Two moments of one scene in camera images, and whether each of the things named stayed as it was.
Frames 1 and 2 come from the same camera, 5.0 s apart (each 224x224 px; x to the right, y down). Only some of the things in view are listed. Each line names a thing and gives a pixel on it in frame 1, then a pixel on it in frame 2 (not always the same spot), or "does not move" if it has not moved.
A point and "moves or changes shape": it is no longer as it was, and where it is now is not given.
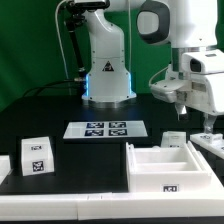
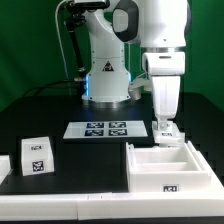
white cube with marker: x=37 y=156 does not move
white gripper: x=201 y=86 → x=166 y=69
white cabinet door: x=173 y=139 moves or changes shape
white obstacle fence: x=118 y=206 does not move
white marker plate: x=106 y=129 does not move
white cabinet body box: x=165 y=169 does not move
